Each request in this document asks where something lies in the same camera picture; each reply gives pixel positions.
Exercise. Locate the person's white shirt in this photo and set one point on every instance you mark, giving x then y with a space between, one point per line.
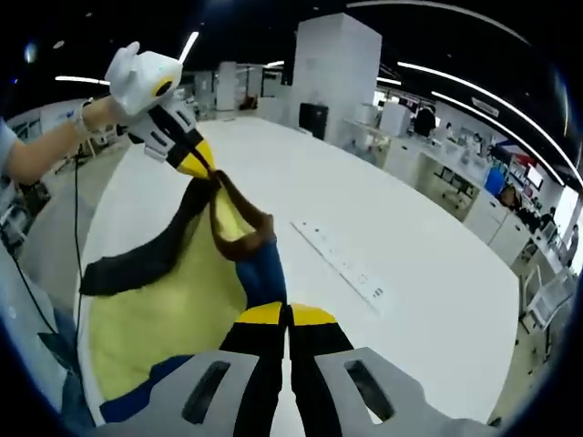
27 346

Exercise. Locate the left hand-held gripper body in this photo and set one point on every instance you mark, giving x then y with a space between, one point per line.
141 79

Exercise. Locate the table socket strip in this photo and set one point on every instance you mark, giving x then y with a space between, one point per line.
346 268

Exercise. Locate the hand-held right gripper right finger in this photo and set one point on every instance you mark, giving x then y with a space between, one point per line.
319 364

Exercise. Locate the short ceiling light strip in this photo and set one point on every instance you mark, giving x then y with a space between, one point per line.
82 79
189 45

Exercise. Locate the row of white cabinets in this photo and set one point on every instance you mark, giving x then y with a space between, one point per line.
492 214

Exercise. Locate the blue container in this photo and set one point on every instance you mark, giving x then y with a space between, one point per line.
494 179

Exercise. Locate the yellow garment blue grey sleeves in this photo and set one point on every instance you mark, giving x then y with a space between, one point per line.
150 318

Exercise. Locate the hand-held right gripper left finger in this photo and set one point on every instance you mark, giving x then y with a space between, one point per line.
246 364

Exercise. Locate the white wristband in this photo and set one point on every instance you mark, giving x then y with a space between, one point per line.
83 119

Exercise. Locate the white office chair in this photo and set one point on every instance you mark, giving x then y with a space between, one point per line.
546 296

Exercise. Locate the person's left hand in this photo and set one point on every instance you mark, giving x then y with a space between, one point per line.
102 116

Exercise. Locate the white square pillar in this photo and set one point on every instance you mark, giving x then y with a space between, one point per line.
337 68

